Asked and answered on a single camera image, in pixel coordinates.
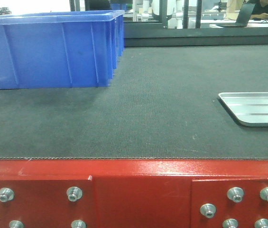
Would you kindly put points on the person in black shirt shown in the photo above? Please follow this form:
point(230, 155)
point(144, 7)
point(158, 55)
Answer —
point(260, 10)

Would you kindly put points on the dark conveyor belt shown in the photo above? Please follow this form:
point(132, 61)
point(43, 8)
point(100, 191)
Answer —
point(162, 103)

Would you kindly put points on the silver metal tray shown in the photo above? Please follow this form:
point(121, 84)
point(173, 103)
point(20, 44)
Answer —
point(248, 108)

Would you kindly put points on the black laptop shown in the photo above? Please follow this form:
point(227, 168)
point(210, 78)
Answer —
point(242, 18)

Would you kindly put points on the red conveyor frame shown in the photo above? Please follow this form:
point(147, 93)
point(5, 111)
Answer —
point(133, 193)

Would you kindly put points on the blue plastic crate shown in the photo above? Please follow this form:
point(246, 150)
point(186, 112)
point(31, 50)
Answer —
point(60, 49)

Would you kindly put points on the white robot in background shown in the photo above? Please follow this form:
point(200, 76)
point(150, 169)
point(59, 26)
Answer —
point(163, 9)

